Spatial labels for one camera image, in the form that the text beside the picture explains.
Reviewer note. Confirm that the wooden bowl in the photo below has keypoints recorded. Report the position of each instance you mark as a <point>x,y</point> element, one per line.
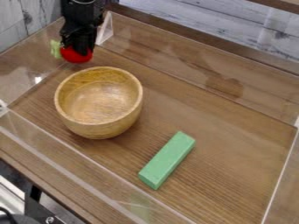
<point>99,101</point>

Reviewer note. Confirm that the green rectangular block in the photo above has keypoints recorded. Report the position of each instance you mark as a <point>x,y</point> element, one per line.
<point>166,160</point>

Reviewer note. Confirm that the black table leg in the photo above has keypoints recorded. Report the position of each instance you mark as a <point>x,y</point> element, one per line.
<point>35,193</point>

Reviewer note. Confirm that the clear acrylic tray wall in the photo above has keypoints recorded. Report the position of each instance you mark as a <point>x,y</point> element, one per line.
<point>88,189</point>

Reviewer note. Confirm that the red plush strawberry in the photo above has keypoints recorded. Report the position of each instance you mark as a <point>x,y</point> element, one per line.
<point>67,53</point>

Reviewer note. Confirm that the clear acrylic corner bracket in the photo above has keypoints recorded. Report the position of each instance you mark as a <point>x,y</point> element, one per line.
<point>104,30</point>

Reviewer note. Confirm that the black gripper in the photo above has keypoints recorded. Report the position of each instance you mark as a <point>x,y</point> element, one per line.
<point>79,30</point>

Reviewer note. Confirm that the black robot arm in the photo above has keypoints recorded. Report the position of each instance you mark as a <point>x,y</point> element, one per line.
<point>80,6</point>

